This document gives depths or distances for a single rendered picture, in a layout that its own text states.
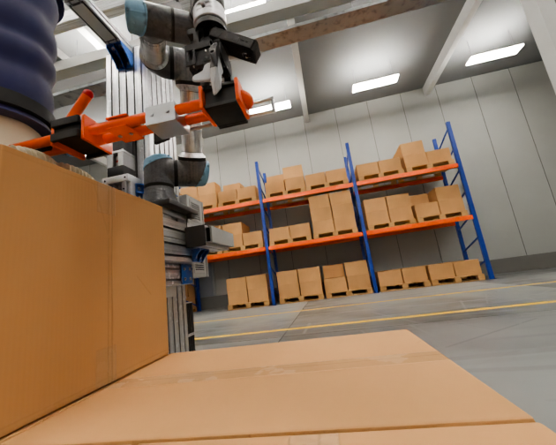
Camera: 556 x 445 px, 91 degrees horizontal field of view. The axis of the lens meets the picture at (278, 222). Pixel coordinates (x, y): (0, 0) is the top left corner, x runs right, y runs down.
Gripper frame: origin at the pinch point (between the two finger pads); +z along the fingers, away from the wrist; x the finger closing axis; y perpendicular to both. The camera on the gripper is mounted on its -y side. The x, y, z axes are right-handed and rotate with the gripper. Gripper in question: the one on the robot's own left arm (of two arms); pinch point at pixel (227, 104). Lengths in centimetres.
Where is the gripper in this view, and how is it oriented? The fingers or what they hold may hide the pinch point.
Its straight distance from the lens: 64.5
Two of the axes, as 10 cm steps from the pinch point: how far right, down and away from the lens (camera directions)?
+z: 1.3, 9.7, -2.0
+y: -9.8, 1.6, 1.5
